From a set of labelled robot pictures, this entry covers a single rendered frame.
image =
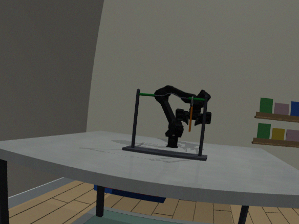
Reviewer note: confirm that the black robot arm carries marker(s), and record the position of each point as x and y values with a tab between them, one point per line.
175	127

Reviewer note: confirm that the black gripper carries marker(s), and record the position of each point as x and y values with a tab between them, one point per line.
182	115

